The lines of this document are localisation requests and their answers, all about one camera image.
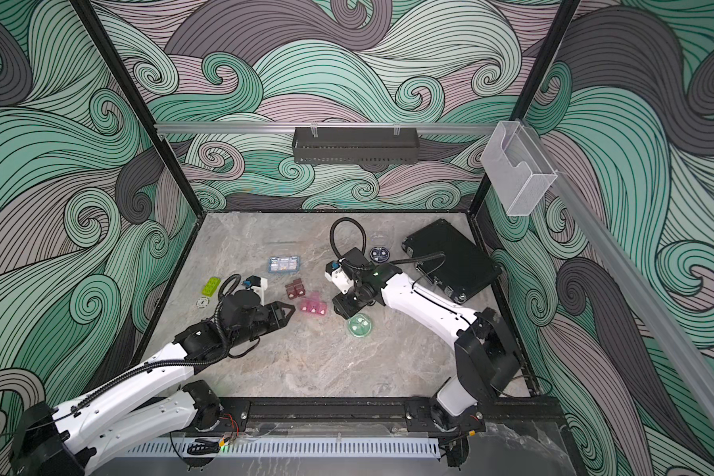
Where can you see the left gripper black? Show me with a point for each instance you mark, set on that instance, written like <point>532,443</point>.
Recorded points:
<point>276,308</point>

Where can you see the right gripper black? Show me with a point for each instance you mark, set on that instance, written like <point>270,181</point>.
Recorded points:
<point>344,307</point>

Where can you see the pink pillbox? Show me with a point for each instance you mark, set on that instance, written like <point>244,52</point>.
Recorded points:
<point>314,305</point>

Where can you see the green round pillbox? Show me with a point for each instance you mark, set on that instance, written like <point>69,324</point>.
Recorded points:
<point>359,326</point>

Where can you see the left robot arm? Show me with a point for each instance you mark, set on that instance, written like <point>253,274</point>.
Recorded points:
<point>159,396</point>

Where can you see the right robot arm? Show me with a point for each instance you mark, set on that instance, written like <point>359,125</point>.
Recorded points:
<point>486,354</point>

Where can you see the dark round pillbox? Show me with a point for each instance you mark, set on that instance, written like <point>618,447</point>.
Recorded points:
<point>379,254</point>

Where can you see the dark red pillbox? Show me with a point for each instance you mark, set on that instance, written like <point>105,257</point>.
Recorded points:
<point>295,289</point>

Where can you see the blue rectangular pillbox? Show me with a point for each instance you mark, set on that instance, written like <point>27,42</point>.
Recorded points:
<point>284,264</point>

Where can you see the small round white lid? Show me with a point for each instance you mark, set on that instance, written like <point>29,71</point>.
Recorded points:
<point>202,303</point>

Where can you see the black flat case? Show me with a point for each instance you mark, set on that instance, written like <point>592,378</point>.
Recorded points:
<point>465,270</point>

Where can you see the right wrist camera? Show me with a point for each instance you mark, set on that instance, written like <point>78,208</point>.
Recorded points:
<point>335,274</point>

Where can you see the black wall tray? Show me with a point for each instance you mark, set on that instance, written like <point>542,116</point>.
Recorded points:
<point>355,146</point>

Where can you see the white slotted cable duct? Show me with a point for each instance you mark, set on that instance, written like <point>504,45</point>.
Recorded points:
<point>279,447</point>

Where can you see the clear plastic wall holder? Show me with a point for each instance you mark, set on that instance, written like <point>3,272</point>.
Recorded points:
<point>518,167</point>

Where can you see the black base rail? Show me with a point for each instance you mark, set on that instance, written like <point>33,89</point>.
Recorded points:
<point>413,412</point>

